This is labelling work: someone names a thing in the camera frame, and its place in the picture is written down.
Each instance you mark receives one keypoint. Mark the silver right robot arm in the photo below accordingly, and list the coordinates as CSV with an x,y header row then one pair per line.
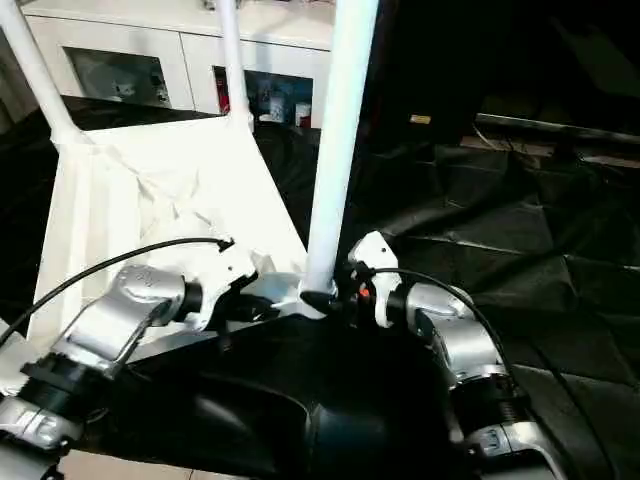
x,y
460,335

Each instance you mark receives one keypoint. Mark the black plastic mat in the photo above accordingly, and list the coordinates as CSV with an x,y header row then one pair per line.
x,y
520,250

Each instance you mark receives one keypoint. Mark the white plastic table top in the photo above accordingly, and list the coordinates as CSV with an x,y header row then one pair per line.
x,y
150,190

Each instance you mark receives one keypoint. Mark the white cabinet with glass doors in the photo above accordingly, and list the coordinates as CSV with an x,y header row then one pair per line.
x,y
150,35

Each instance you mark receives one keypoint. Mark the white plastic table leg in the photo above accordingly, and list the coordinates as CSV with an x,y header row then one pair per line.
x,y
340,130
40,70
232,60

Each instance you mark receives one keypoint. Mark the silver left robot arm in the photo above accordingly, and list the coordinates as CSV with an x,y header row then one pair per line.
x,y
110,320

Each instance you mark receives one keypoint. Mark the small orange label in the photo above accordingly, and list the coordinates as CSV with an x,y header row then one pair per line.
x,y
420,119

